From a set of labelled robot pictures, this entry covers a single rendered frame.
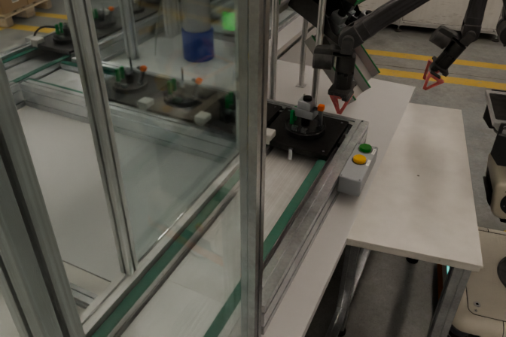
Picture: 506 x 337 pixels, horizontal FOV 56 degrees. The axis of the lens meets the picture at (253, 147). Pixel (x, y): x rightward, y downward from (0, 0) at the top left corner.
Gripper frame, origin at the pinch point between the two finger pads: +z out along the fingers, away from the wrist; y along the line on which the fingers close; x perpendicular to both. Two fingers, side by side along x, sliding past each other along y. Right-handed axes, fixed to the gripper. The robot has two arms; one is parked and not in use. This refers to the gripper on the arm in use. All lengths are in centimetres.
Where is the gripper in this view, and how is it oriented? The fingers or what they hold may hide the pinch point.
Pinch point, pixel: (339, 111)
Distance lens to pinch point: 157.9
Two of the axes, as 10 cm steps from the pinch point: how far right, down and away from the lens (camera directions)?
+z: -0.1, 8.3, 5.6
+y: -4.3, 5.0, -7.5
